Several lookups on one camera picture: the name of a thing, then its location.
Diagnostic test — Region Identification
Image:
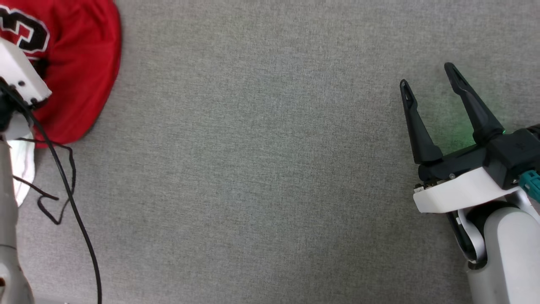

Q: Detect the grey fabric sofa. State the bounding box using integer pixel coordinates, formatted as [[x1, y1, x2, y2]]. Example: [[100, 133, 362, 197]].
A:
[[0, 0, 540, 304]]

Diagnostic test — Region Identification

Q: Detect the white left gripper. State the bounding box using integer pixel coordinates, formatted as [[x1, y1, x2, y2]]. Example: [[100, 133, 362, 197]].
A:
[[0, 38, 52, 109]]

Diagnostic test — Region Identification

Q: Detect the thick black cable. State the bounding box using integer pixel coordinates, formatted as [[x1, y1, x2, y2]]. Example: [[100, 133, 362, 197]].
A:
[[0, 78, 103, 304]]

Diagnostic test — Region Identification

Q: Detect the thin black cable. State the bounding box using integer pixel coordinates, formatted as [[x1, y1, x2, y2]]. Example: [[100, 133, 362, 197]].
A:
[[12, 137, 77, 225]]

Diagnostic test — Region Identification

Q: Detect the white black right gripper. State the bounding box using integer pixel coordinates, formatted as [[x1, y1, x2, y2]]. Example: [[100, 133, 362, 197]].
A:
[[400, 62, 524, 214]]

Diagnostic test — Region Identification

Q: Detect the red and white jersey garment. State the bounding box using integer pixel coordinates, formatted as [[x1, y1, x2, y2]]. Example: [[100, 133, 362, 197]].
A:
[[0, 0, 123, 207]]

